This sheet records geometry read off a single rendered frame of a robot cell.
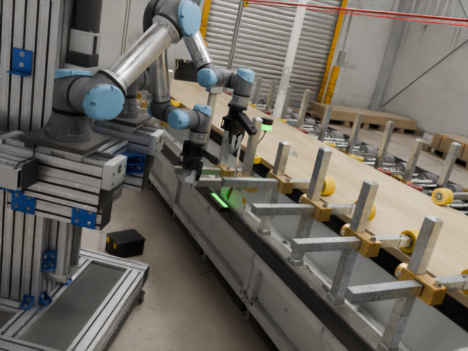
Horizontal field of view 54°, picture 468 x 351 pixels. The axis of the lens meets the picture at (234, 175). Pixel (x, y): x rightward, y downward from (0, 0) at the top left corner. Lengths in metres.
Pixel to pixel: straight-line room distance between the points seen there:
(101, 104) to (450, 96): 9.87
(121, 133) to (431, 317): 1.40
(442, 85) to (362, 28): 2.33
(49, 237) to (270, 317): 1.13
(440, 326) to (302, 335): 0.79
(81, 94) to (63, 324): 1.03
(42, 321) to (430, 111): 10.04
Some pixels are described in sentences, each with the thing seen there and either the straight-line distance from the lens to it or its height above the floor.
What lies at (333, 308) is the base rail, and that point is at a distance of 1.61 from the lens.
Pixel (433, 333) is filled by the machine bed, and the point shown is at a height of 0.73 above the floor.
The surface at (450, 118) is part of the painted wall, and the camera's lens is 10.84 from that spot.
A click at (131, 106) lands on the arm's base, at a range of 2.08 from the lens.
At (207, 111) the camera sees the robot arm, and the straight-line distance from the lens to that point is 1.87.
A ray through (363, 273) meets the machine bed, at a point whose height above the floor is 0.73.
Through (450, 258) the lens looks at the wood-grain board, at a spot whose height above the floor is 0.90.
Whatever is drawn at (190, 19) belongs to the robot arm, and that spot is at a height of 1.50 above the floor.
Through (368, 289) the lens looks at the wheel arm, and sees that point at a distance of 1.22.
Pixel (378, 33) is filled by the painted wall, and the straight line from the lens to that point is 12.17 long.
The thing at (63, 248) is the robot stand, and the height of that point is 0.49.
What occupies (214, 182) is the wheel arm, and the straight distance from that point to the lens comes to 2.01.
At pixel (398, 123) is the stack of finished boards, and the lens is 10.82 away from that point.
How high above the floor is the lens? 1.50
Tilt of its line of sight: 18 degrees down
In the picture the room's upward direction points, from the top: 12 degrees clockwise
